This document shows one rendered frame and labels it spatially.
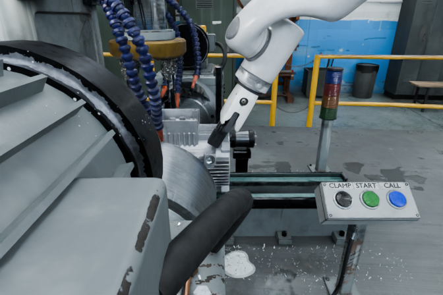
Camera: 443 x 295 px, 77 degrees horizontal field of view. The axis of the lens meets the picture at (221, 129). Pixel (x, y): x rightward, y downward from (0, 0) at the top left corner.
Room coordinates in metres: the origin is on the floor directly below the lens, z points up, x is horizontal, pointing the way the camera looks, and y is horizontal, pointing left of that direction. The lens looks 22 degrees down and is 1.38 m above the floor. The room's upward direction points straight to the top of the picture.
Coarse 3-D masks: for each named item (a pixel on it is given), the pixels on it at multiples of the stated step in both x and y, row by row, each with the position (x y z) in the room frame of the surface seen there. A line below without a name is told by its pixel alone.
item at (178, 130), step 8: (168, 112) 0.74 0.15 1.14; (176, 112) 0.75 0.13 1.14; (184, 112) 0.75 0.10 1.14; (192, 112) 0.73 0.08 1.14; (168, 120) 0.70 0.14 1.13; (176, 120) 0.70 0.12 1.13; (184, 120) 0.70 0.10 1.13; (192, 120) 0.65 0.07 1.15; (168, 128) 0.65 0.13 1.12; (176, 128) 0.65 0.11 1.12; (184, 128) 0.65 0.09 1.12; (192, 128) 0.65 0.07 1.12; (168, 136) 0.65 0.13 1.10; (176, 136) 0.65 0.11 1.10; (184, 136) 0.65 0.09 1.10; (192, 136) 0.65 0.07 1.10; (176, 144) 0.65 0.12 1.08; (184, 144) 0.65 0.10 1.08; (192, 144) 0.65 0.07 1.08
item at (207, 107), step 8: (184, 80) 1.03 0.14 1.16; (184, 88) 0.92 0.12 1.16; (192, 88) 0.93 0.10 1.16; (200, 88) 0.98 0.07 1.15; (208, 88) 1.06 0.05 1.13; (184, 96) 0.91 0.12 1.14; (192, 96) 0.91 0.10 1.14; (200, 96) 0.91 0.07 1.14; (208, 96) 0.96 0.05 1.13; (168, 104) 0.91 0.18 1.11; (184, 104) 0.91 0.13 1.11; (192, 104) 0.91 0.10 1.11; (200, 104) 0.91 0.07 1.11; (208, 104) 0.91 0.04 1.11; (200, 112) 0.91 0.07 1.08; (208, 112) 0.91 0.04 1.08; (200, 120) 0.88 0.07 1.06; (208, 120) 0.91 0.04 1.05
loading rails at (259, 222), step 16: (240, 176) 0.76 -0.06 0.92; (256, 176) 0.76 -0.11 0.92; (272, 176) 0.76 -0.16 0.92; (288, 176) 0.76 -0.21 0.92; (304, 176) 0.76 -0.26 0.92; (320, 176) 0.76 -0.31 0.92; (336, 176) 0.76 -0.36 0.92; (256, 192) 0.73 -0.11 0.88; (272, 192) 0.73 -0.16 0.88; (288, 192) 0.73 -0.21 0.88; (304, 192) 0.73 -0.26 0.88; (256, 208) 0.63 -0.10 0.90; (272, 208) 0.63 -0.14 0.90; (288, 208) 0.63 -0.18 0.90; (304, 208) 0.63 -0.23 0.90; (256, 224) 0.63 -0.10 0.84; (272, 224) 0.63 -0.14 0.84; (288, 224) 0.63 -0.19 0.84; (304, 224) 0.63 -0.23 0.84; (320, 224) 0.63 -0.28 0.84; (288, 240) 0.60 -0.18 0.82; (336, 240) 0.60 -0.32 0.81
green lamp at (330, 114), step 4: (320, 108) 1.01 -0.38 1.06; (324, 108) 0.98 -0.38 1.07; (336, 108) 0.98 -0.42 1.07; (320, 112) 1.00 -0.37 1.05; (324, 112) 0.98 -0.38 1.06; (328, 112) 0.97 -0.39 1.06; (332, 112) 0.97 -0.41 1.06; (336, 112) 0.98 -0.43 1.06; (320, 116) 1.00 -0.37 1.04; (324, 116) 0.98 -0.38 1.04; (328, 116) 0.97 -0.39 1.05; (332, 116) 0.97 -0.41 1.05
